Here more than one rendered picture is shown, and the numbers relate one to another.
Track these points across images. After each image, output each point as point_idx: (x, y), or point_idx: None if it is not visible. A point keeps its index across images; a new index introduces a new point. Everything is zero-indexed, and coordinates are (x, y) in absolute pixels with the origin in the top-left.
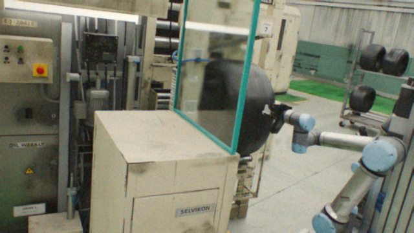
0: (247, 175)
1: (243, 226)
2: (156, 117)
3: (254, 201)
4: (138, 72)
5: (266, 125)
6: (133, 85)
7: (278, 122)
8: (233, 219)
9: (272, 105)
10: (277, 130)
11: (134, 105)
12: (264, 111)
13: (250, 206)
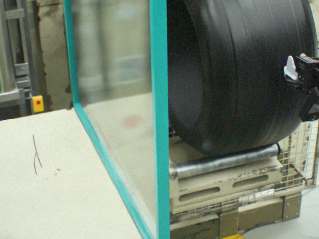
0: (271, 183)
1: (292, 238)
2: (30, 141)
3: (318, 179)
4: (12, 8)
5: (296, 93)
6: (4, 40)
7: (314, 102)
8: (273, 222)
9: (299, 60)
10: (316, 115)
11: (19, 72)
12: (287, 71)
13: (309, 190)
